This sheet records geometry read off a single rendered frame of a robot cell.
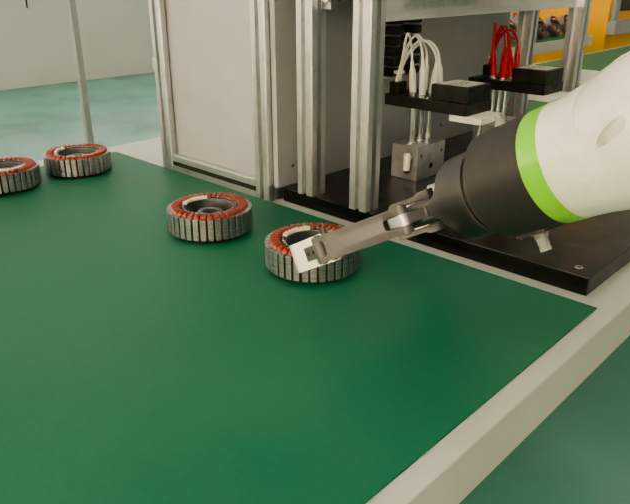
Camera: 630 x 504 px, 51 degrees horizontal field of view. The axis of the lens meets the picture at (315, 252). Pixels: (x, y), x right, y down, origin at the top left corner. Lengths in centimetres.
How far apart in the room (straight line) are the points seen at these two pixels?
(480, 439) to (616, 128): 24
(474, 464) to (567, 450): 125
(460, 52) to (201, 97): 51
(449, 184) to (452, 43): 76
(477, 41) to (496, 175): 88
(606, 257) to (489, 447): 34
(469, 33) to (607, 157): 91
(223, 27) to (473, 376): 66
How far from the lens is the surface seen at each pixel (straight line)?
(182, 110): 116
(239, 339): 63
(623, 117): 46
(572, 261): 79
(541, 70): 119
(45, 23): 758
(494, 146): 53
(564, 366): 64
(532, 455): 174
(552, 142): 49
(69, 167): 118
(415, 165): 103
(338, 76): 106
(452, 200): 56
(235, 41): 102
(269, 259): 75
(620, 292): 79
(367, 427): 52
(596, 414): 193
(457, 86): 98
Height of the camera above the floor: 107
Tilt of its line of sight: 23 degrees down
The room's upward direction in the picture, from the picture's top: straight up
